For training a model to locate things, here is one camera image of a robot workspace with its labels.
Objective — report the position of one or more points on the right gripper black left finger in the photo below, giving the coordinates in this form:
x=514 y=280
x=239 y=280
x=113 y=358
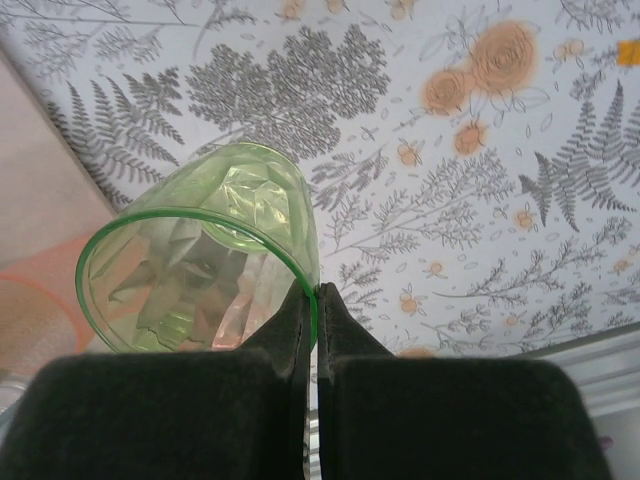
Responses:
x=150 y=415

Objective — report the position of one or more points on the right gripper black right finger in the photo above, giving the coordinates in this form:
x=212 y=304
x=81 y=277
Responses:
x=450 y=425

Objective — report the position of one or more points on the small green plastic glass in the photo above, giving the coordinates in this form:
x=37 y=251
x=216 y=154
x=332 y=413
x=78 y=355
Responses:
x=240 y=200

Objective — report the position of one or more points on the beige pink rectangular tray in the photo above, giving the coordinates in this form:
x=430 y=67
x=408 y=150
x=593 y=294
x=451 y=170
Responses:
x=30 y=175

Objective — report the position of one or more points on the floral fern print tablecloth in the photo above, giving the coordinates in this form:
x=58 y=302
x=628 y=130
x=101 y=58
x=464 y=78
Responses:
x=450 y=225

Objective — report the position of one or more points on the small salmon plastic glass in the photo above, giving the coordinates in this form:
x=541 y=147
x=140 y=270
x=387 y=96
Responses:
x=30 y=320

